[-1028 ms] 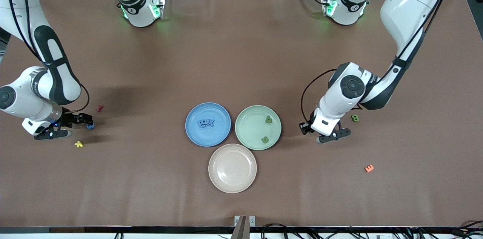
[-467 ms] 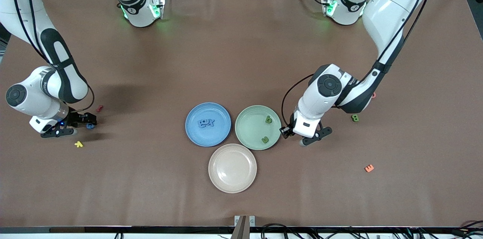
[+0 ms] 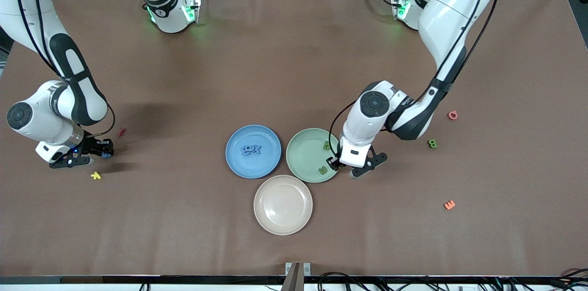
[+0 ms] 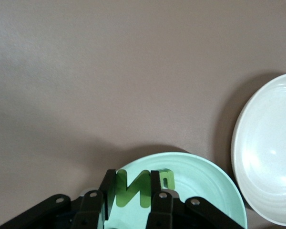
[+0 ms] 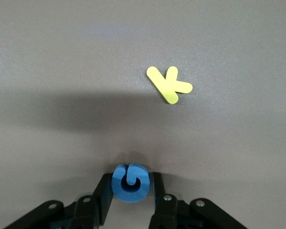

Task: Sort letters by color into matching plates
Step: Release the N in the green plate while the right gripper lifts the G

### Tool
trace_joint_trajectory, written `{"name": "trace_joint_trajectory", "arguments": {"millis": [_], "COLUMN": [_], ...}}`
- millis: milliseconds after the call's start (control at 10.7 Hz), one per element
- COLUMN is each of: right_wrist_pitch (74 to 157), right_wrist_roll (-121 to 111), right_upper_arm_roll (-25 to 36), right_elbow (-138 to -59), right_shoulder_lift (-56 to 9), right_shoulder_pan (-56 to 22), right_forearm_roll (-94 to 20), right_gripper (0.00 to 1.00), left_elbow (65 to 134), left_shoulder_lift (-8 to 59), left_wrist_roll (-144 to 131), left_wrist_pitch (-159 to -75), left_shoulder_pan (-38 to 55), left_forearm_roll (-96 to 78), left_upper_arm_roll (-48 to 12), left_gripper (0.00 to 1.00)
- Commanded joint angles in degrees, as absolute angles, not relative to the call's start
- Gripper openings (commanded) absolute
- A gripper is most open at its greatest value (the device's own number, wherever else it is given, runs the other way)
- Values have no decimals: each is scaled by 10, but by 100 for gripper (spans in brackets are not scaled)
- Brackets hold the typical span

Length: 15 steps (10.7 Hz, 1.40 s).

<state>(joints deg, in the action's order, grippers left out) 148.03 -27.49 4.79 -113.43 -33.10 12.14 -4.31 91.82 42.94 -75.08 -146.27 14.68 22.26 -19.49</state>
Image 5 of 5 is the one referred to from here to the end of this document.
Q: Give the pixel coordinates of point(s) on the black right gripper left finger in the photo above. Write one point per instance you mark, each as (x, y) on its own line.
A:
(102, 190)

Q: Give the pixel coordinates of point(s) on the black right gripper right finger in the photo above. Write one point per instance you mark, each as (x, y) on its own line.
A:
(158, 186)

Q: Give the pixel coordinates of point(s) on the blue foam letter G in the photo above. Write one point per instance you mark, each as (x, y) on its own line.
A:
(119, 188)

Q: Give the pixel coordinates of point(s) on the yellow foam letter k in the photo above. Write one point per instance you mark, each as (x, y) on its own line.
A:
(168, 88)

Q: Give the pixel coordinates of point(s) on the brown table cover sheet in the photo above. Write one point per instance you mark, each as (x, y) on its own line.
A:
(62, 47)

